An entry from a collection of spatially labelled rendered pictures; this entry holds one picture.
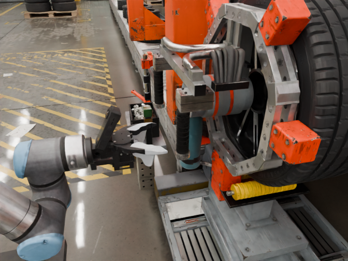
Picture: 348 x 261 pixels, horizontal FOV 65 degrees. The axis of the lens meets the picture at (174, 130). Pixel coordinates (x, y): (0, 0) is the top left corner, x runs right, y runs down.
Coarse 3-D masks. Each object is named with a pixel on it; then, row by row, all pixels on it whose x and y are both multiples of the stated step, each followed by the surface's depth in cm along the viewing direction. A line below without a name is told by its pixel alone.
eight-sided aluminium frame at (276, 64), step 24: (216, 24) 95; (264, 48) 68; (264, 72) 70; (288, 72) 67; (288, 96) 66; (216, 120) 118; (264, 120) 73; (288, 120) 70; (216, 144) 109; (264, 144) 74; (240, 168) 91; (264, 168) 77
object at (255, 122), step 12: (252, 48) 111; (288, 48) 72; (252, 60) 98; (252, 72) 96; (252, 84) 102; (264, 84) 99; (264, 96) 99; (252, 108) 99; (264, 108) 92; (228, 120) 116; (240, 120) 117; (252, 120) 118; (240, 132) 111; (252, 132) 115; (240, 144) 109; (252, 144) 109; (252, 156) 100
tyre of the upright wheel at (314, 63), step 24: (240, 0) 93; (264, 0) 80; (312, 0) 70; (336, 0) 70; (312, 24) 65; (336, 24) 66; (312, 48) 64; (336, 48) 65; (312, 72) 65; (336, 72) 64; (312, 96) 66; (336, 96) 64; (312, 120) 67; (336, 120) 67; (336, 144) 70; (288, 168) 79; (312, 168) 75; (336, 168) 79
